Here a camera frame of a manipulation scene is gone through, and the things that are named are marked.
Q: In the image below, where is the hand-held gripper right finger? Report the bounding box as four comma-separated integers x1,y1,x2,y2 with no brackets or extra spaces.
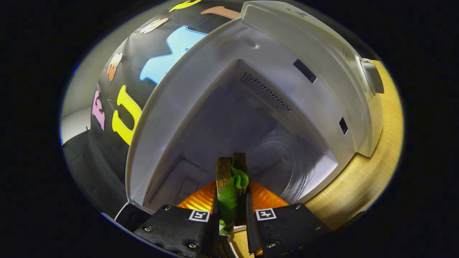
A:
246,179,332,257

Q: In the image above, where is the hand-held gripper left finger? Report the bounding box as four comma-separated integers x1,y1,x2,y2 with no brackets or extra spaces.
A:
134,179,220,258

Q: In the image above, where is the brown bread lettuce sandwich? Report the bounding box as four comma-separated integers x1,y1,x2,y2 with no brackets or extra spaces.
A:
215,153,250,235

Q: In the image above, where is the white microwave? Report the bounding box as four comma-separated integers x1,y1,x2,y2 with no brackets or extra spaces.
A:
114,0,385,231

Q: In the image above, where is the black backdrop cloth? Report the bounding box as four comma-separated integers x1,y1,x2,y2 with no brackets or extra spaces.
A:
63,0,241,219

